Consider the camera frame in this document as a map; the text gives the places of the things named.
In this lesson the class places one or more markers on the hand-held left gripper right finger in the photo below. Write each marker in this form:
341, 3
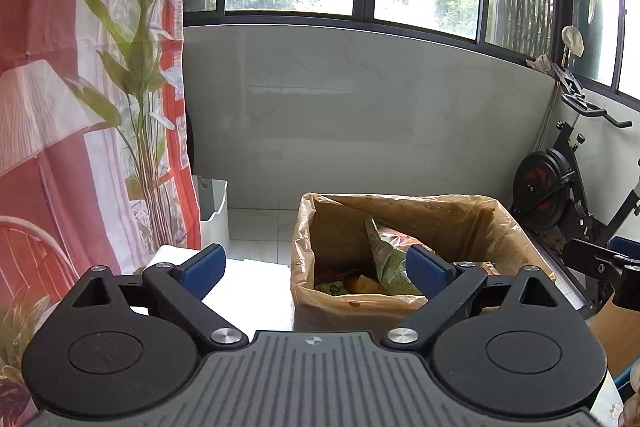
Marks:
427, 269

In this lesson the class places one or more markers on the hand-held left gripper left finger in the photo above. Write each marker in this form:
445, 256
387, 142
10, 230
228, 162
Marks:
202, 269

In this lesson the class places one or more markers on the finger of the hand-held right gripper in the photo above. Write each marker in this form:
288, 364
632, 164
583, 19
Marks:
587, 254
627, 248

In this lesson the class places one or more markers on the large green snack bag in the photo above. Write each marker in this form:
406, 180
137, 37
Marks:
392, 257

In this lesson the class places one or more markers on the brown cardboard box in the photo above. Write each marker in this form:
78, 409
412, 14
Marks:
325, 318

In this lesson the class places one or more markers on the white plastic bin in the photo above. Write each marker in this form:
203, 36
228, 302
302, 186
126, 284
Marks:
212, 217

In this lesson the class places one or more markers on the black exercise bike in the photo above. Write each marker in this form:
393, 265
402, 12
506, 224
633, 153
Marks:
545, 187

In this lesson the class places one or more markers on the beige rag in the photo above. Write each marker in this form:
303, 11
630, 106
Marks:
540, 64

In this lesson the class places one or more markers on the white plastic bag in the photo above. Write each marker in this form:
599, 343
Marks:
573, 41

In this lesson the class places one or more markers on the green pipe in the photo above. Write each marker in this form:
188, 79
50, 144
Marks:
602, 17

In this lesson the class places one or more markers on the red printed curtain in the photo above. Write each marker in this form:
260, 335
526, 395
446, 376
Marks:
60, 57

